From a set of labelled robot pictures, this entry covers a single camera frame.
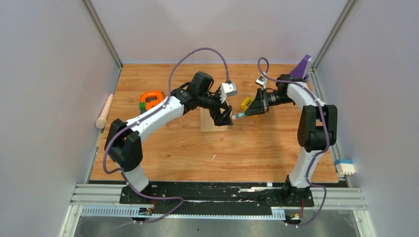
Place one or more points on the slotted cable duct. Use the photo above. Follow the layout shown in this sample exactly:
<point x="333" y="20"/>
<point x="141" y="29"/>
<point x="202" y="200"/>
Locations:
<point x="134" y="212"/>

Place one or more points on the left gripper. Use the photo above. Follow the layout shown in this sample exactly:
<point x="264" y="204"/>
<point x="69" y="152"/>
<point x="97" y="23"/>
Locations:
<point x="225" y="119"/>

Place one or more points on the orange toy track loop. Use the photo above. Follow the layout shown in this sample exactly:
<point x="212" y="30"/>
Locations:
<point x="151" y="99"/>

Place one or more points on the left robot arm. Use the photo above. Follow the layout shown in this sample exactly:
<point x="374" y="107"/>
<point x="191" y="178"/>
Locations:
<point x="125" y="138"/>

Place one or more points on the purple plastic stand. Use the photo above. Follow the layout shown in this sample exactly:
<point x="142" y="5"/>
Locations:
<point x="301" y="70"/>

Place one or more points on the brown paper envelope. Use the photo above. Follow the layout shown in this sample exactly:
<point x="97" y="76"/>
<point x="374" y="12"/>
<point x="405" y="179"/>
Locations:
<point x="207" y="123"/>

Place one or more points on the yellow toy window brick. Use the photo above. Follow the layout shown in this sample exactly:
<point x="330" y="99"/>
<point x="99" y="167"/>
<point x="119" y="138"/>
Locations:
<point x="246" y="103"/>

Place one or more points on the white blue toy brick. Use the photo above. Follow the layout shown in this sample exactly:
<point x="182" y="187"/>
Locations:
<point x="344" y="167"/>

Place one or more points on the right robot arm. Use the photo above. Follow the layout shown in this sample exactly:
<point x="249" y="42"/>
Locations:
<point x="317" y="129"/>

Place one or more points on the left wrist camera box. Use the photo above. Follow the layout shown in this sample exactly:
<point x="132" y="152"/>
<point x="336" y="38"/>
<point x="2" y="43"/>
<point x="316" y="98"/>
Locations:
<point x="227" y="90"/>

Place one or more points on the white green glue stick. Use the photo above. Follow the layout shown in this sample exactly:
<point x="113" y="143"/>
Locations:
<point x="239" y="115"/>

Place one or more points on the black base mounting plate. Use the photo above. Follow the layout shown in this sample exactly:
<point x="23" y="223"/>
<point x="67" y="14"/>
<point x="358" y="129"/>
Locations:
<point x="212" y="198"/>

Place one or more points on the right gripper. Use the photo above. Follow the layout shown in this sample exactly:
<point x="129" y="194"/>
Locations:
<point x="258" y="106"/>

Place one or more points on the green toy brick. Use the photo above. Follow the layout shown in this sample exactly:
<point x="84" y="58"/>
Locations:
<point x="142" y="105"/>

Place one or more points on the wooden rolling pin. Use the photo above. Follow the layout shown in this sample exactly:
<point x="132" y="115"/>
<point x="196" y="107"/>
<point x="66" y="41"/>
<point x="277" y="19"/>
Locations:
<point x="102" y="119"/>

